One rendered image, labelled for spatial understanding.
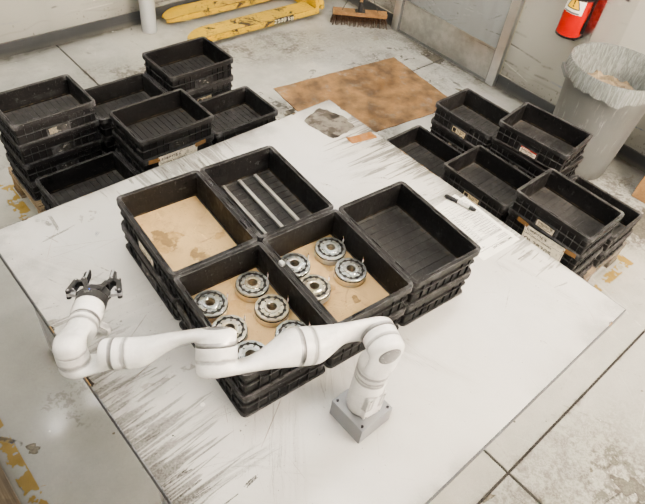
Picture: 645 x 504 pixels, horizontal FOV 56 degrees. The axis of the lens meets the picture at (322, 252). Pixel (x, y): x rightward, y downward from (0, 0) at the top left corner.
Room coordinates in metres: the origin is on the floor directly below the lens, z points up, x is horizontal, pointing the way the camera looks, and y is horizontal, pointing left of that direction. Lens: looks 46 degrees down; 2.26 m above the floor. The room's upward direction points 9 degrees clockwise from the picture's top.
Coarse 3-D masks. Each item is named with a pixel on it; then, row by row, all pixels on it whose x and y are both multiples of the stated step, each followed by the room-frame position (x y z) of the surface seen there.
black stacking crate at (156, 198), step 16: (192, 176) 1.58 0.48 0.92; (144, 192) 1.46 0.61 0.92; (160, 192) 1.50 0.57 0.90; (176, 192) 1.54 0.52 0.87; (192, 192) 1.58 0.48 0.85; (208, 192) 1.53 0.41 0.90; (128, 208) 1.42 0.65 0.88; (144, 208) 1.46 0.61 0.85; (208, 208) 1.53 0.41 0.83; (224, 208) 1.45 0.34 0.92; (128, 224) 1.35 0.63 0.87; (224, 224) 1.45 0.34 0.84; (240, 240) 1.37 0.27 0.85; (144, 256) 1.27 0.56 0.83; (160, 272) 1.20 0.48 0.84
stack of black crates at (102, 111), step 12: (108, 84) 2.73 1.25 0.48; (120, 84) 2.78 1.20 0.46; (132, 84) 2.83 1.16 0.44; (144, 84) 2.86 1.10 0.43; (156, 84) 2.79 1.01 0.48; (96, 96) 2.67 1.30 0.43; (108, 96) 2.72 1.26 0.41; (120, 96) 2.77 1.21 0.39; (132, 96) 2.80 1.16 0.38; (144, 96) 2.82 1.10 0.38; (96, 108) 2.64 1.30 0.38; (108, 108) 2.66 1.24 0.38; (108, 120) 2.42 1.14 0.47; (108, 132) 2.43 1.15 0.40; (108, 144) 2.42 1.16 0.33
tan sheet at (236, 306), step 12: (216, 288) 1.18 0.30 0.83; (228, 288) 1.18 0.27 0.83; (228, 300) 1.14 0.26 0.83; (240, 300) 1.14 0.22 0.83; (228, 312) 1.09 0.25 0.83; (240, 312) 1.10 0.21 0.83; (252, 312) 1.11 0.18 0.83; (252, 324) 1.06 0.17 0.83; (252, 336) 1.02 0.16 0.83; (264, 336) 1.03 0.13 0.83
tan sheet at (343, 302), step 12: (300, 252) 1.38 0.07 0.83; (312, 252) 1.39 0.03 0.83; (312, 264) 1.34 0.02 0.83; (324, 276) 1.29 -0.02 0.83; (336, 288) 1.25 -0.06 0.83; (348, 288) 1.26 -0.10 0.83; (360, 288) 1.27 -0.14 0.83; (372, 288) 1.27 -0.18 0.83; (336, 300) 1.20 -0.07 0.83; (348, 300) 1.21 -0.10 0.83; (360, 300) 1.22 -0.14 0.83; (372, 300) 1.22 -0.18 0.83; (336, 312) 1.15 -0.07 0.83; (348, 312) 1.16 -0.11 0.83
